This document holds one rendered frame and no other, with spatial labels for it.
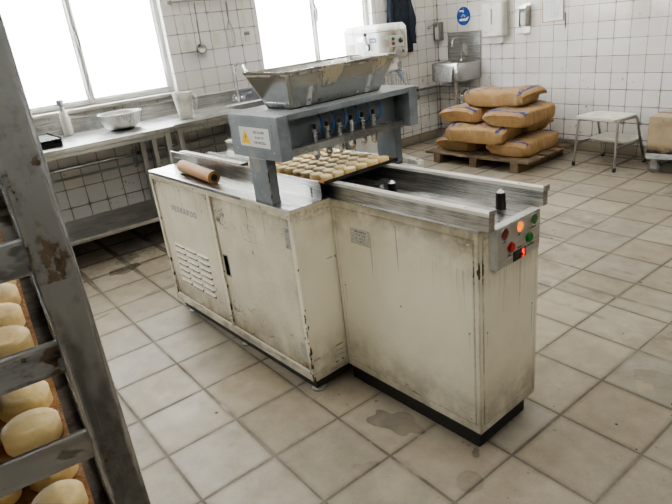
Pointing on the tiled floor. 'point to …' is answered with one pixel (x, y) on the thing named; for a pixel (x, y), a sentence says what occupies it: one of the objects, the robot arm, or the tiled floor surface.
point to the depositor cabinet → (258, 268)
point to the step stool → (610, 132)
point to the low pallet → (500, 157)
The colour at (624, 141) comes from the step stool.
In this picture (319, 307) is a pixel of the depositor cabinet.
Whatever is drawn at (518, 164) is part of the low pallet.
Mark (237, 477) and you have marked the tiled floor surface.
